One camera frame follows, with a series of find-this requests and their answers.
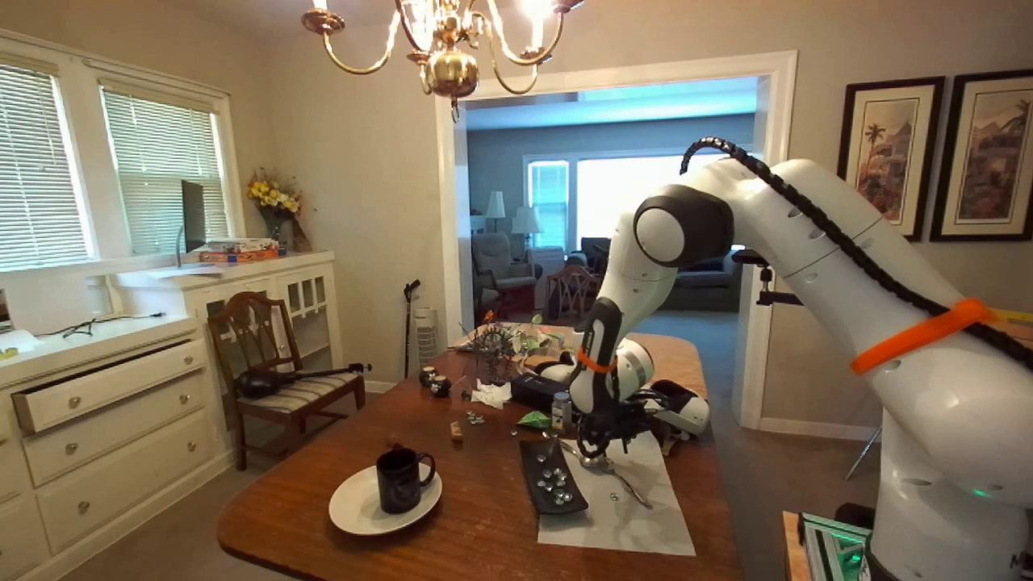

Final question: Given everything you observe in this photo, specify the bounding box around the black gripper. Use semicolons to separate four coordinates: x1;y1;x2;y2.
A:
577;405;648;452

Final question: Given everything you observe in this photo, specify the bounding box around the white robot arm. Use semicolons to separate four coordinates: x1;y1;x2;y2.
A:
570;140;1033;581

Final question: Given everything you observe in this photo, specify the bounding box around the white napkin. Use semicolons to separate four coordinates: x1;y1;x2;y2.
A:
535;433;699;559

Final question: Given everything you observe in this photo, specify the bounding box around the black rectangular plate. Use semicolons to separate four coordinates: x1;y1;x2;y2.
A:
521;439;589;516

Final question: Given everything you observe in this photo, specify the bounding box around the white round plate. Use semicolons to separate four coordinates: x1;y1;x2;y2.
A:
326;467;444;535

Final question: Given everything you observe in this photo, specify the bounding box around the white VR headset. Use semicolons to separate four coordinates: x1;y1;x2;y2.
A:
642;380;712;437

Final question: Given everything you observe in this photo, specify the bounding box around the small glass jar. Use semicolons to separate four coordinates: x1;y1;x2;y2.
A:
553;392;572;431

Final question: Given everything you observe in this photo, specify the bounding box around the long black box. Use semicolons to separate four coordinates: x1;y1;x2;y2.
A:
511;375;561;412

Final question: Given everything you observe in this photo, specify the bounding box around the wooden dining table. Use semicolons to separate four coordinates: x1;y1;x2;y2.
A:
216;349;744;581

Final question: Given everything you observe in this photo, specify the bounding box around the crumpled white tissue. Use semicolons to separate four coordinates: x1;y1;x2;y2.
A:
473;380;515;410

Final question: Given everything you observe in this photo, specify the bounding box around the black metal ornament stand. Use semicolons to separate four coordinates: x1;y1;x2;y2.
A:
474;309;511;385

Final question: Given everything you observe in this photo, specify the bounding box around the black mug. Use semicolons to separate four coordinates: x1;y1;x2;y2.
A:
376;446;436;512

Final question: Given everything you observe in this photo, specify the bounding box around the white glass-door cabinet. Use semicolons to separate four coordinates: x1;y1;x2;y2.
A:
114;249;348;433

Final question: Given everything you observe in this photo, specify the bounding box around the wooden chair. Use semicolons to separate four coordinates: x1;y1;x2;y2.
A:
206;292;365;467

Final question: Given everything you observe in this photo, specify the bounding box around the left framed picture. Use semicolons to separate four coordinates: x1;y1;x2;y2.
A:
835;78;947;239

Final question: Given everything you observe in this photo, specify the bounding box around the framed picture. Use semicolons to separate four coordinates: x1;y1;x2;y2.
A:
835;78;947;239
933;67;1033;243

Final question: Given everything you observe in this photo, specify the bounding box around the brass chandelier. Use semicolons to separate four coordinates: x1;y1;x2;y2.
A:
301;0;581;104

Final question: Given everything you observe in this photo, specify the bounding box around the yellow flower bouquet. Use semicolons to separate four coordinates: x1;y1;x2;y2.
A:
247;174;301;252

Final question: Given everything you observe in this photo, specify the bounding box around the right framed picture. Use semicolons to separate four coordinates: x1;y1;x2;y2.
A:
933;67;1033;243

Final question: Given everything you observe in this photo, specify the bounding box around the white dresser with drawers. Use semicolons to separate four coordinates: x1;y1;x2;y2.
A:
0;316;231;581

